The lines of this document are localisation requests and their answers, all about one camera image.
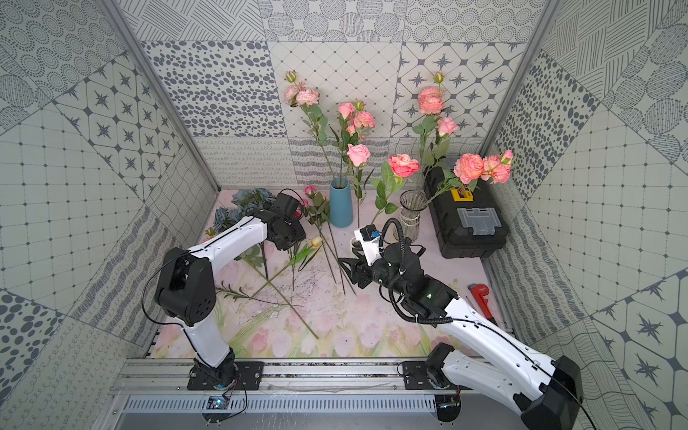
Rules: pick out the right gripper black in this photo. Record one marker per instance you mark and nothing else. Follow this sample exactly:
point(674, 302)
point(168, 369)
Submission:
point(360, 270)

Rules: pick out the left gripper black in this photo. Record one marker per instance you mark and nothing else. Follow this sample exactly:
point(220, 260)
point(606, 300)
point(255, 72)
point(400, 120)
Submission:
point(293, 210)

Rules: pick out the pink rose single stem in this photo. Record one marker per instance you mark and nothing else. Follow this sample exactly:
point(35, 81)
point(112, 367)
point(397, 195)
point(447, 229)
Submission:
point(344, 137)

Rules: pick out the pink carnation spray stem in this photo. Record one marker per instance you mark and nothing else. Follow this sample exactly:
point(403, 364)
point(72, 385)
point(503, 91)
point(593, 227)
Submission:
point(299, 96)

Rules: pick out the large pink peony spray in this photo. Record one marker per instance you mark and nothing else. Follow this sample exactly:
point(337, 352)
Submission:
point(431, 105)

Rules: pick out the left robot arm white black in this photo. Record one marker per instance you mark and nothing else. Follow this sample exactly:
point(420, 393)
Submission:
point(173, 296)

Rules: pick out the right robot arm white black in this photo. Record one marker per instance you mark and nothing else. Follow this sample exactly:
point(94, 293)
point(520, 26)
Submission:
point(546, 393)

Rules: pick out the small white ribbed vase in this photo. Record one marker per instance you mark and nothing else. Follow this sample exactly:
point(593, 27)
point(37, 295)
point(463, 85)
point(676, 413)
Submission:
point(356, 245)

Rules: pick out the tall blue ceramic vase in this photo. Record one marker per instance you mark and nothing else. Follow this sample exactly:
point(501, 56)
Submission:
point(341, 207)

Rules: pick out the clear glass vase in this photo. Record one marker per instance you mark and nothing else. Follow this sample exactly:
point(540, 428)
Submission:
point(413, 203)

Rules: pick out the magenta rosebud stem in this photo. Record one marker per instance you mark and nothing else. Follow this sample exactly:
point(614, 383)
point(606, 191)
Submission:
point(317, 213)

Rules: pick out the blue grey rose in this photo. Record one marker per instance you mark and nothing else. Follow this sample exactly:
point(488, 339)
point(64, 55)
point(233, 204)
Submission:
point(246, 202)

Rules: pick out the black toolbox yellow label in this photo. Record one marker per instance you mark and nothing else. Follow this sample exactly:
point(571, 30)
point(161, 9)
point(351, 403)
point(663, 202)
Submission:
point(464, 229)

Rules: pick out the red orange pliers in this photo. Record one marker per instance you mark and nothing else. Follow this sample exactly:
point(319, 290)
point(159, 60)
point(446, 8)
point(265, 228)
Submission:
point(480, 293)

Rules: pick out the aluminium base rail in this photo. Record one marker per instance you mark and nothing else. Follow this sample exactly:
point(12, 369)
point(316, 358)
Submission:
point(342, 376)

